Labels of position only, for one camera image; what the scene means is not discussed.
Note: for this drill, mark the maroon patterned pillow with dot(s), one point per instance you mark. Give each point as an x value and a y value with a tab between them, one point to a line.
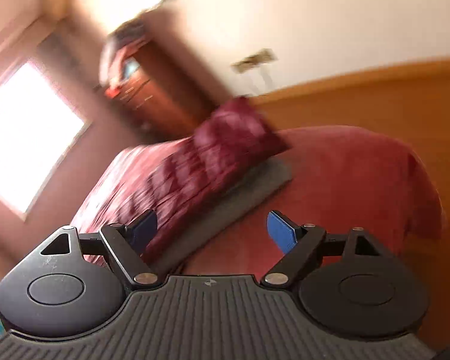
217	150

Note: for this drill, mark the grey quilted garment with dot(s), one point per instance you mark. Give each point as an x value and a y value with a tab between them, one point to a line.
247	192

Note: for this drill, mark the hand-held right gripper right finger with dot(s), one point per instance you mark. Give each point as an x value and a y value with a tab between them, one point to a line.
281	229

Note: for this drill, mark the wooden headboard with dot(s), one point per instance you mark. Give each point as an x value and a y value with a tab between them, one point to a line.
397	97

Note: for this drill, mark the red box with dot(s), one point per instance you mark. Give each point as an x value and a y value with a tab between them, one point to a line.
114	90

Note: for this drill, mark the bed with red sheet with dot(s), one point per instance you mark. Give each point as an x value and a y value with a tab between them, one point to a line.
341	180

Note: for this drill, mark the window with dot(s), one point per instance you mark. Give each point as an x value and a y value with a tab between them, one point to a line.
26	135

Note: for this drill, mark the grey folded blanket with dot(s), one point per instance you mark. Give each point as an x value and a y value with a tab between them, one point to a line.
124	35

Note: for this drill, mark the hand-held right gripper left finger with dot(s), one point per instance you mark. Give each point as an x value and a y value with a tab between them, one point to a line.
142	229

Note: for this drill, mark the brown wooden cabinet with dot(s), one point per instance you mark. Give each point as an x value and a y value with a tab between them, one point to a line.
161	93

